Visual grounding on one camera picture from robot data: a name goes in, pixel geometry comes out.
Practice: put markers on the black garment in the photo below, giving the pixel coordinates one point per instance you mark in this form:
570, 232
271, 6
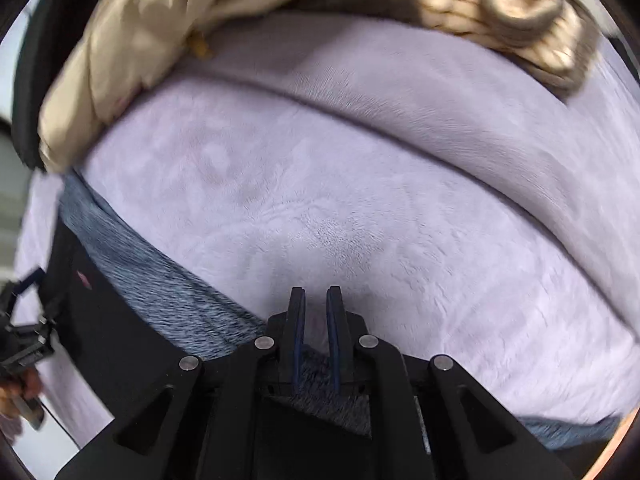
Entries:
45, 60

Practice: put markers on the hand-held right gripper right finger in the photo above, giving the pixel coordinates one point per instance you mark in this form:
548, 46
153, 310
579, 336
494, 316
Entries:
332, 345

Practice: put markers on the black pants with grey lining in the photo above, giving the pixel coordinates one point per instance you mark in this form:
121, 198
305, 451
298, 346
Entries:
150, 290

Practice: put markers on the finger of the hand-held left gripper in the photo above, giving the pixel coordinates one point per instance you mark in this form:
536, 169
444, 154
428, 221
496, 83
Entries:
30, 280

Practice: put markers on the person's left hand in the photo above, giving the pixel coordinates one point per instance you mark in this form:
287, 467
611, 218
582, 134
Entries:
22, 387

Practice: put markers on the lavender plush blanket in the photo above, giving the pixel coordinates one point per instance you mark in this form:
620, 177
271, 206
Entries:
350, 185

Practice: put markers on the beige jacket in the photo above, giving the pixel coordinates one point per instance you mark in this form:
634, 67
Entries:
125, 60

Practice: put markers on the striped beige knit garment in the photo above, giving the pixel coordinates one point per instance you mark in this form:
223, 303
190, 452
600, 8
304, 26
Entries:
505, 15

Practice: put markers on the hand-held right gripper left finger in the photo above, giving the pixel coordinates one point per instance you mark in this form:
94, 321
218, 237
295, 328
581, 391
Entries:
298, 345

